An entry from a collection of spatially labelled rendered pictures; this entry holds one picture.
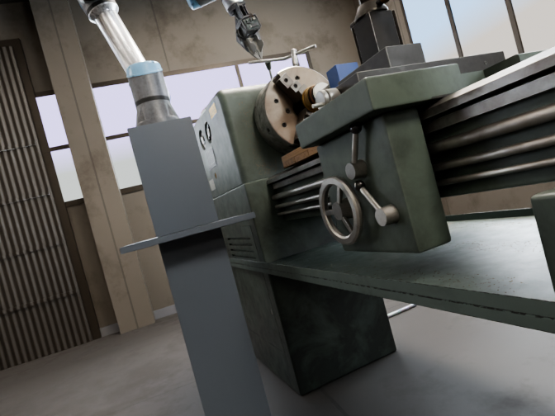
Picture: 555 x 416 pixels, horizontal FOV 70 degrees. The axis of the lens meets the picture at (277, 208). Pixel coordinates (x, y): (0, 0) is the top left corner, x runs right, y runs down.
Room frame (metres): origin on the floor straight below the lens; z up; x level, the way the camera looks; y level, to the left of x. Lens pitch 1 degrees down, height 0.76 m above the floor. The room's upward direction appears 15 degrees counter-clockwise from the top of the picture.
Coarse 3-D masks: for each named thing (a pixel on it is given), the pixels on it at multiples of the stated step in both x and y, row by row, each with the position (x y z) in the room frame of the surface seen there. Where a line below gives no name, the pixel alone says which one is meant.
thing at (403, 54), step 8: (384, 48) 0.85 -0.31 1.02; (392, 48) 0.86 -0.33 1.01; (400, 48) 0.86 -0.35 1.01; (408, 48) 0.87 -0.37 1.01; (416, 48) 0.88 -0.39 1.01; (376, 56) 0.88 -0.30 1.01; (384, 56) 0.86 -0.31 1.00; (392, 56) 0.85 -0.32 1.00; (400, 56) 0.86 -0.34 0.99; (408, 56) 0.87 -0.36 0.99; (416, 56) 0.88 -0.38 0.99; (424, 56) 0.89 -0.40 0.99; (368, 64) 0.91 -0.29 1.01; (376, 64) 0.89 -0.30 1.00; (384, 64) 0.86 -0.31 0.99; (392, 64) 0.85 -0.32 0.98; (400, 64) 0.86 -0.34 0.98; (352, 72) 0.97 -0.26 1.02; (344, 80) 1.01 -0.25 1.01
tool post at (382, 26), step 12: (372, 12) 0.90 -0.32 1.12; (384, 12) 0.91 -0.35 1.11; (360, 24) 0.93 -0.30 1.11; (372, 24) 0.90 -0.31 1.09; (384, 24) 0.91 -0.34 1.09; (396, 24) 0.92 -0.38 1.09; (360, 36) 0.94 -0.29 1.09; (372, 36) 0.90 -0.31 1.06; (384, 36) 0.90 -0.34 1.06; (396, 36) 0.92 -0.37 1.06; (360, 48) 0.95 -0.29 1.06; (372, 48) 0.91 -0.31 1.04; (360, 60) 0.96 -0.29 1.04
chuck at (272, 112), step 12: (288, 72) 1.49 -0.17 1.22; (300, 72) 1.50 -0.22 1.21; (312, 72) 1.52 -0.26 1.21; (312, 84) 1.52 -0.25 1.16; (264, 96) 1.45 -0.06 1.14; (276, 96) 1.46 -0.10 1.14; (264, 108) 1.44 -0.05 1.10; (276, 108) 1.45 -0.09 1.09; (288, 108) 1.47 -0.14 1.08; (264, 120) 1.47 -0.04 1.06; (276, 120) 1.45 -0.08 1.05; (288, 120) 1.47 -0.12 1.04; (264, 132) 1.51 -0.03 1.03; (276, 132) 1.45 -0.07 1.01; (288, 132) 1.46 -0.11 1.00; (276, 144) 1.53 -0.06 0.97; (288, 144) 1.48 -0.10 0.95
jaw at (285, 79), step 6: (276, 78) 1.47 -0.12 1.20; (282, 78) 1.43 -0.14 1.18; (288, 78) 1.44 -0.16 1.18; (276, 84) 1.46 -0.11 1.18; (282, 84) 1.43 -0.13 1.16; (288, 84) 1.44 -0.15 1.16; (294, 84) 1.42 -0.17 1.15; (300, 84) 1.43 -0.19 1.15; (282, 90) 1.46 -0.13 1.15; (288, 90) 1.44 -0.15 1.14; (294, 90) 1.42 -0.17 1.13; (300, 90) 1.41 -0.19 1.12; (288, 96) 1.47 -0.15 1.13; (294, 96) 1.44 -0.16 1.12; (300, 96) 1.42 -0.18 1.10; (294, 102) 1.48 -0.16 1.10
